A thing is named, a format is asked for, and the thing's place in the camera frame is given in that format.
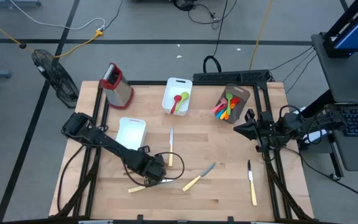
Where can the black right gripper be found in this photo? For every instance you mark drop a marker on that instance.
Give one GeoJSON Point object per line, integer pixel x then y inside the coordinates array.
{"type": "Point", "coordinates": [264, 129]}

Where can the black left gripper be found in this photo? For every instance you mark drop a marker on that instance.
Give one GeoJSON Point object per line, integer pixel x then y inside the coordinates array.
{"type": "Point", "coordinates": [152, 168]}

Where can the orange silicone spatula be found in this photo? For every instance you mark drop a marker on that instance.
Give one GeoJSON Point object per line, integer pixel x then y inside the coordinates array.
{"type": "Point", "coordinates": [227, 116]}

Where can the yellow silicone spatula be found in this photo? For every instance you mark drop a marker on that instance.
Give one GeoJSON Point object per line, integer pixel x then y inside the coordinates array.
{"type": "Point", "coordinates": [223, 116]}

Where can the blue silicone spatula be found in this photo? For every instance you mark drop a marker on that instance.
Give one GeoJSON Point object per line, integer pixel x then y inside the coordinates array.
{"type": "Point", "coordinates": [220, 114]}

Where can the red silicone spatula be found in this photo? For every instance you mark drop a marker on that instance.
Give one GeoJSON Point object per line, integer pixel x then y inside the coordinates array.
{"type": "Point", "coordinates": [235, 100]}

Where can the green silicone spatula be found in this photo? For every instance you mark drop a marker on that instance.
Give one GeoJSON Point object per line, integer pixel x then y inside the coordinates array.
{"type": "Point", "coordinates": [229, 98]}

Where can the pink silicone spatula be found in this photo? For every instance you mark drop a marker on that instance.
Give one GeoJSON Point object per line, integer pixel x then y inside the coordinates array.
{"type": "Point", "coordinates": [223, 102]}

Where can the light green silicone spoon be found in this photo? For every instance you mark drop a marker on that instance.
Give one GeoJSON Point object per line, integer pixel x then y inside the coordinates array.
{"type": "Point", "coordinates": [184, 96]}

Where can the red silicone spoon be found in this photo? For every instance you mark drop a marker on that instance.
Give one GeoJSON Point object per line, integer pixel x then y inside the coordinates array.
{"type": "Point", "coordinates": [177, 99]}

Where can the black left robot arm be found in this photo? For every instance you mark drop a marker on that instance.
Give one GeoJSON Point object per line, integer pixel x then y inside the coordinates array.
{"type": "Point", "coordinates": [104, 141]}

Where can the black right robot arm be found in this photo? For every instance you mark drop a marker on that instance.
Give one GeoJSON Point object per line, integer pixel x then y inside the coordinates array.
{"type": "Point", "coordinates": [291, 123]}

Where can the white plastic bin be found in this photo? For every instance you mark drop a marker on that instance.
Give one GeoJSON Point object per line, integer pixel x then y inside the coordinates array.
{"type": "Point", "coordinates": [130, 133]}
{"type": "Point", "coordinates": [179, 85]}

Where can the white flat box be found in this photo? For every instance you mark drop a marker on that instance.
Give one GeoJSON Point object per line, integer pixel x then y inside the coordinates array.
{"type": "Point", "coordinates": [317, 137]}

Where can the grey desk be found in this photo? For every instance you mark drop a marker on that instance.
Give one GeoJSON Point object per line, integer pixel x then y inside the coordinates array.
{"type": "Point", "coordinates": [340, 77]}

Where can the black monitor stand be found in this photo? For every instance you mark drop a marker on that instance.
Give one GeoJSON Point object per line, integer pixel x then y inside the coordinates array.
{"type": "Point", "coordinates": [331, 49]}

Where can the black floor fan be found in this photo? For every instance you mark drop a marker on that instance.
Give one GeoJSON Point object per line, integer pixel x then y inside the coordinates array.
{"type": "Point", "coordinates": [57, 81]}

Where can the black aluminium table frame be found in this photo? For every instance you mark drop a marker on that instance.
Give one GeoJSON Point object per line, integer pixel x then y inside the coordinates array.
{"type": "Point", "coordinates": [148, 82]}

